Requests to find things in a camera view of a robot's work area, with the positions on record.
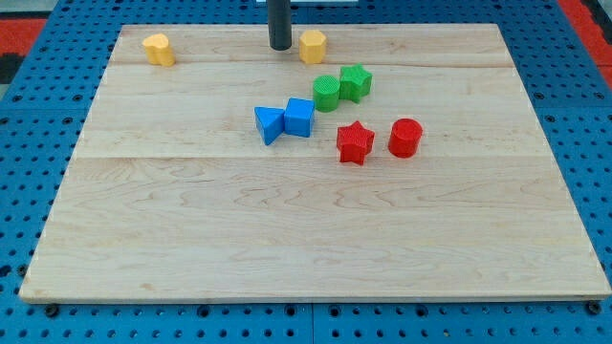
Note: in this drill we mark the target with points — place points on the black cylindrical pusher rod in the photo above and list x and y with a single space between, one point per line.
279 24

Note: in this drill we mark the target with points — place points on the green star block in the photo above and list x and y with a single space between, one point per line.
355 82

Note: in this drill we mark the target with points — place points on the red star block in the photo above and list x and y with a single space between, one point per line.
354 142

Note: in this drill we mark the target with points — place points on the wooden board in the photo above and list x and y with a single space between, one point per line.
171 196

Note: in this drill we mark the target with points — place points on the yellow hexagon block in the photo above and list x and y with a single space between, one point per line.
312 46

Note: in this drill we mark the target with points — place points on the green cylinder block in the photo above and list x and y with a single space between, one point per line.
326 93

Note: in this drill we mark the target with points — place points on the blue cube block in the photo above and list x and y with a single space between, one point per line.
299 117

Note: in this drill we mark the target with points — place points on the blue triangle block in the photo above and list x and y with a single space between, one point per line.
269 123

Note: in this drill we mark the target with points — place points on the yellow heart block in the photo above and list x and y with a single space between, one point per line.
158 50

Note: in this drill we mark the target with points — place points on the red cylinder block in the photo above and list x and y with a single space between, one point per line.
405 137

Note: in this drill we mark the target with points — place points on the blue perforated table panel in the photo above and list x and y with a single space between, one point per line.
45 107

